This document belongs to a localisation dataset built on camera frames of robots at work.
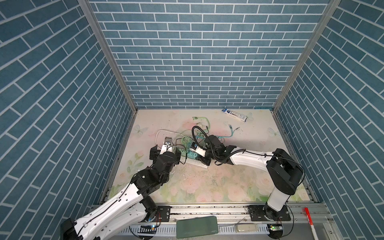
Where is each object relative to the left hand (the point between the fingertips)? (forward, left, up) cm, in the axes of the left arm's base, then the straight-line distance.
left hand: (168, 147), depth 75 cm
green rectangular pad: (-32, -14, -19) cm, 40 cm away
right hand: (+4, -14, -13) cm, 19 cm away
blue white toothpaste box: (+40, -45, -18) cm, 63 cm away
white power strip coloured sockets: (-5, -16, -6) cm, 17 cm away
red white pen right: (-31, -69, -18) cm, 78 cm away
